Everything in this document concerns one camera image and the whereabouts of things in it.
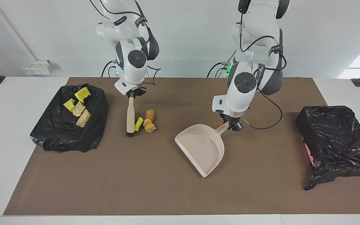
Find small pale bread chunk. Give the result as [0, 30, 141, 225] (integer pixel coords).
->
[72, 101, 86, 117]

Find green yellow sponge piece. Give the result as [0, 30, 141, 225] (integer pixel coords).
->
[63, 98, 76, 112]

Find white wall socket box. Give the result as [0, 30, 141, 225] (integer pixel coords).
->
[21, 60, 54, 76]

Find sliced bread crust piece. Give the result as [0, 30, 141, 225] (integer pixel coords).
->
[143, 119, 157, 134]

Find beige plastic dustpan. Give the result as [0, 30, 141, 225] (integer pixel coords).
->
[174, 121, 230, 178]

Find striped croissant bread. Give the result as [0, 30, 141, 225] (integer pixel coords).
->
[76, 109, 91, 128]

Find black trash bag bin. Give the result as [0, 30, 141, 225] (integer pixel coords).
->
[30, 83, 109, 153]

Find beige brush black bristles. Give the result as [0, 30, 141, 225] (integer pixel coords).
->
[126, 93, 136, 138]

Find black bag over pink bin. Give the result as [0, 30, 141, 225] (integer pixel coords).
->
[295, 105, 360, 191]

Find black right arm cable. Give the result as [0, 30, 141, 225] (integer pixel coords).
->
[89, 0, 162, 86]

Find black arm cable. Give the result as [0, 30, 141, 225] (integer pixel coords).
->
[239, 16, 288, 130]
[89, 0, 162, 86]

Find yellow notched sponge piece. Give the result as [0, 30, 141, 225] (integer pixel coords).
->
[75, 87, 92, 104]

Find pink plastic bin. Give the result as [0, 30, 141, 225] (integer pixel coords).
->
[303, 141, 315, 167]

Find black base power cable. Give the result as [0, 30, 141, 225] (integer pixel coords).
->
[101, 60, 115, 78]
[207, 62, 230, 78]

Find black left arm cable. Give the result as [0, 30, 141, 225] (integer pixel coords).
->
[239, 16, 288, 130]

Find brown table mat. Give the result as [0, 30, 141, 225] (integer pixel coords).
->
[2, 77, 360, 216]

